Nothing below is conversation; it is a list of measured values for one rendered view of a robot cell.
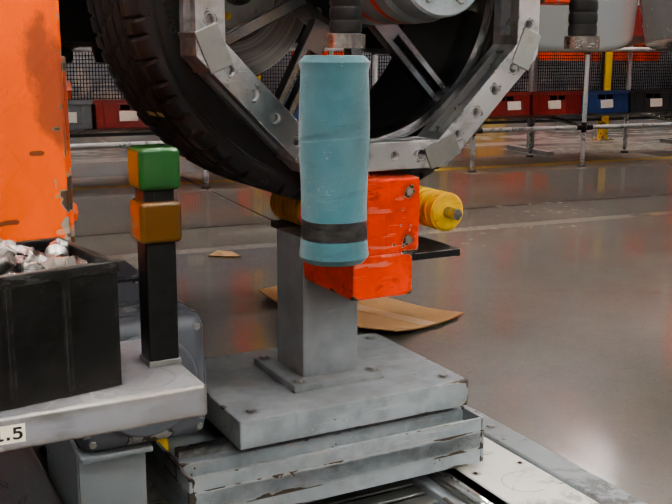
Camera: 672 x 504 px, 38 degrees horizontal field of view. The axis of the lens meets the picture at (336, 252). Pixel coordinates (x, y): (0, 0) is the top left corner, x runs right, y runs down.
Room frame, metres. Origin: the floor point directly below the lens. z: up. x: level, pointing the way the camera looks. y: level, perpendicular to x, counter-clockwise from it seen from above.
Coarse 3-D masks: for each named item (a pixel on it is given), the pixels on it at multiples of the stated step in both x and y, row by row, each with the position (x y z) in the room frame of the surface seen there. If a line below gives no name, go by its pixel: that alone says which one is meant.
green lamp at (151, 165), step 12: (156, 144) 0.92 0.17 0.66; (132, 156) 0.90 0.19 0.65; (144, 156) 0.89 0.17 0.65; (156, 156) 0.89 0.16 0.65; (168, 156) 0.90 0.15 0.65; (132, 168) 0.90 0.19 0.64; (144, 168) 0.89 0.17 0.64; (156, 168) 0.89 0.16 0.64; (168, 168) 0.90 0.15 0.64; (132, 180) 0.90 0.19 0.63; (144, 180) 0.89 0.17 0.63; (156, 180) 0.89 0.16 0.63; (168, 180) 0.90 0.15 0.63
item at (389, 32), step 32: (288, 0) 1.42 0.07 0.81; (320, 0) 1.48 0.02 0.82; (480, 0) 1.56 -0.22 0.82; (320, 32) 1.44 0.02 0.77; (384, 32) 1.49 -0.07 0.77; (416, 32) 1.70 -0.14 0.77; (448, 32) 1.62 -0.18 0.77; (480, 32) 1.55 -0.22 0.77; (288, 64) 1.43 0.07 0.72; (416, 64) 1.53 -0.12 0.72; (448, 64) 1.58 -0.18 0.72; (384, 96) 1.65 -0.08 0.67; (416, 96) 1.58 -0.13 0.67; (448, 96) 1.52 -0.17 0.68; (384, 128) 1.51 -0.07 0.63; (416, 128) 1.49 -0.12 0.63
